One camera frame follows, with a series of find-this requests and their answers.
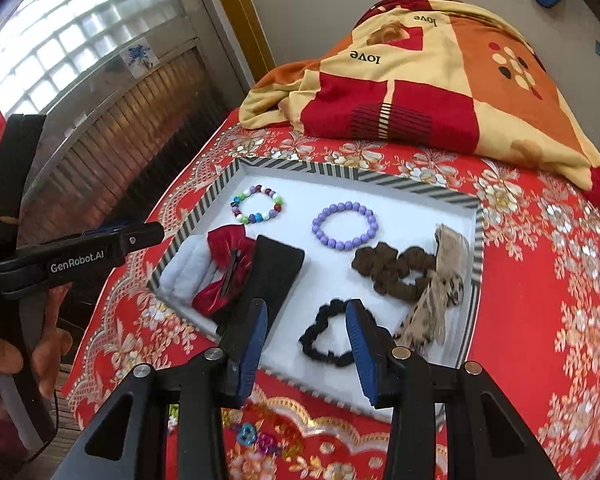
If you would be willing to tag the window with metal frame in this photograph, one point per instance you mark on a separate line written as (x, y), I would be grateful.
(131, 90)

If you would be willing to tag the white fluffy headband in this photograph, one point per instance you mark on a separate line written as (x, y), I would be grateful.
(187, 272)

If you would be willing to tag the red floral bed cover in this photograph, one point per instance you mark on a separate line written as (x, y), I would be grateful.
(538, 325)

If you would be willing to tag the striped tray with white lining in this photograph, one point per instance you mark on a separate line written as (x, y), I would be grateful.
(328, 212)

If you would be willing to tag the brown scrunchie with leopard ribbon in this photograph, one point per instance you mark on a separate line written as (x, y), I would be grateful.
(430, 283)

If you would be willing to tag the black wide headband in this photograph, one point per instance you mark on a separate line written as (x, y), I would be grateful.
(274, 268)

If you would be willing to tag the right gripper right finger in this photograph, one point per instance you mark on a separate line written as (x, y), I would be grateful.
(371, 346)

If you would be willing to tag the red yellow love blanket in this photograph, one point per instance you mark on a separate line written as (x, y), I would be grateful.
(440, 73)

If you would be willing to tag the black scrunchie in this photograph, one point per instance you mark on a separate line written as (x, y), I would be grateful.
(324, 344)

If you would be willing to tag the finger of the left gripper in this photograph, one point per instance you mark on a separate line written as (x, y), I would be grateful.
(138, 236)

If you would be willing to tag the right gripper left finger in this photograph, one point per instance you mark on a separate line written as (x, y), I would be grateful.
(242, 344)

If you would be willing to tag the red velvet bow hair clip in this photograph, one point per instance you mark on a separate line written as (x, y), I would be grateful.
(231, 250)

